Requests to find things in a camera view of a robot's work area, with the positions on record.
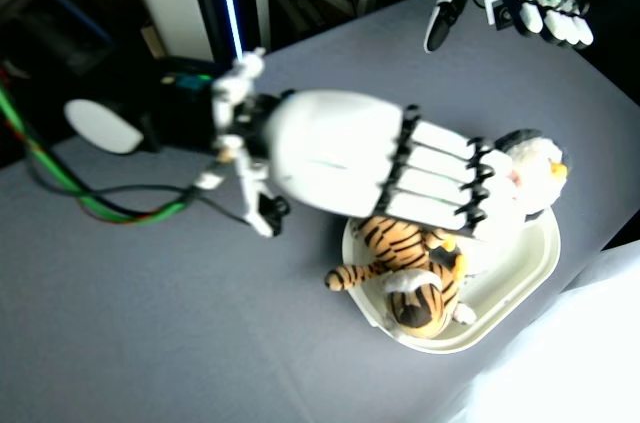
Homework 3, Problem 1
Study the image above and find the black cable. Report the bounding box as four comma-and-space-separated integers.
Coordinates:
22, 140, 251, 227

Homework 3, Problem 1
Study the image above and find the black box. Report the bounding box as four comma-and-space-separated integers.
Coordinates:
0, 0, 117, 77

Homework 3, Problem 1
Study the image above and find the white black penguin plush toy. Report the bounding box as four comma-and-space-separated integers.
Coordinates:
492, 128, 572, 222

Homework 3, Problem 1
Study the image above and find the green cable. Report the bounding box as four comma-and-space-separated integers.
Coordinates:
0, 77, 197, 225

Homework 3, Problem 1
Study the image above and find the orange striped tiger plush toy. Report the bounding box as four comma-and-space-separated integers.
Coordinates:
324, 215, 479, 339

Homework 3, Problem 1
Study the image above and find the grey table cloth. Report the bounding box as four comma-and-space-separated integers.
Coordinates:
0, 0, 640, 423

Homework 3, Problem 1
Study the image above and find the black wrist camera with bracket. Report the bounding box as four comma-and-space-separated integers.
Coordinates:
483, 0, 517, 30

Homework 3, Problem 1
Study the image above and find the white oval bowl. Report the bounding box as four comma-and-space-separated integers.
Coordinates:
341, 205, 561, 355

